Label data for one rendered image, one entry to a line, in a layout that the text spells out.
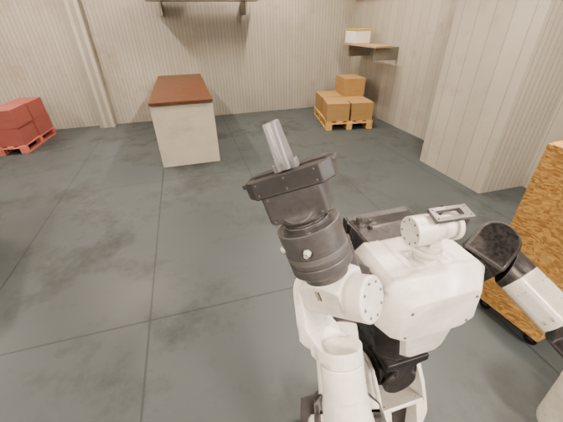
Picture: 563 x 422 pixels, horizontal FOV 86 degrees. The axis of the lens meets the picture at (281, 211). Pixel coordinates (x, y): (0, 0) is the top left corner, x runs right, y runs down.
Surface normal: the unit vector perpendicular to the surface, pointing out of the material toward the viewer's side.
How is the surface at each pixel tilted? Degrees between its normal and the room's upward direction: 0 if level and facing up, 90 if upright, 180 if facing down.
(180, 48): 90
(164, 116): 90
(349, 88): 90
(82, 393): 0
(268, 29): 90
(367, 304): 66
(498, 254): 34
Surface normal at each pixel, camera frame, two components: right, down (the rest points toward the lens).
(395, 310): -0.47, 0.40
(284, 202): -0.26, 0.40
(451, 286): 0.19, -0.24
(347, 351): -0.11, -0.99
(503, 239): -0.17, -0.43
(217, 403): -0.01, -0.85
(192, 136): 0.28, 0.50
